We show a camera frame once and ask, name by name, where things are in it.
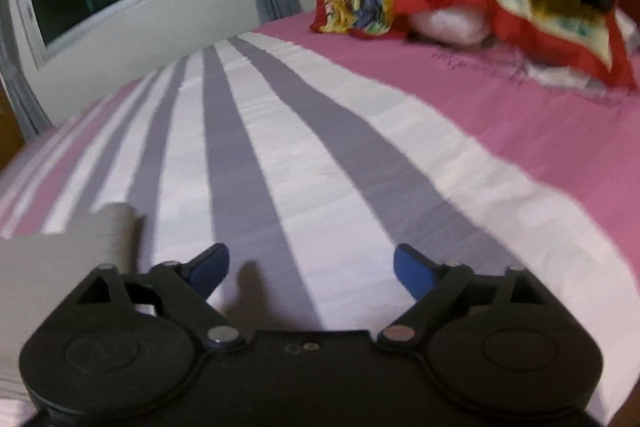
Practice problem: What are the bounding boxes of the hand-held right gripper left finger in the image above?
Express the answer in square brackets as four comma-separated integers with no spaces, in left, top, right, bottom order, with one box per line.
[75,243,247,352]

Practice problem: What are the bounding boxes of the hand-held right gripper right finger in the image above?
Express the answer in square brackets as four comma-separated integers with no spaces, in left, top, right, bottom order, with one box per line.
[376,243,552,352]

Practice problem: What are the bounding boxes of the grey pants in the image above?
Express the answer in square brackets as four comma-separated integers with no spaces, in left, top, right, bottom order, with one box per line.
[0,202,147,388]

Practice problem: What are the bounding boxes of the striped pink bed sheet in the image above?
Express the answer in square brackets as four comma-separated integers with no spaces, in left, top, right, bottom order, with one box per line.
[0,4,640,427]

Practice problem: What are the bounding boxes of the brown wooden door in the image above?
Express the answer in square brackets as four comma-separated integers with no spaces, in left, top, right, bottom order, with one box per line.
[0,79,26,175]

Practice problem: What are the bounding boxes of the white pillow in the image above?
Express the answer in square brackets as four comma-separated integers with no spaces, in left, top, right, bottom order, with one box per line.
[407,2,493,46]

